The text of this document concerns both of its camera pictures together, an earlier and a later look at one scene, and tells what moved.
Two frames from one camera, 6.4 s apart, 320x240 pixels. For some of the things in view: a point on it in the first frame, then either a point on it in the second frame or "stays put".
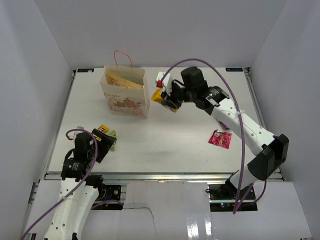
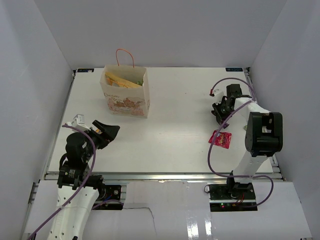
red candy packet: (221, 139) stays put
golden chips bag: (118, 80) stays put
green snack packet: (113, 134) to (140, 82)
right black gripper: (169, 103) to (216, 107)
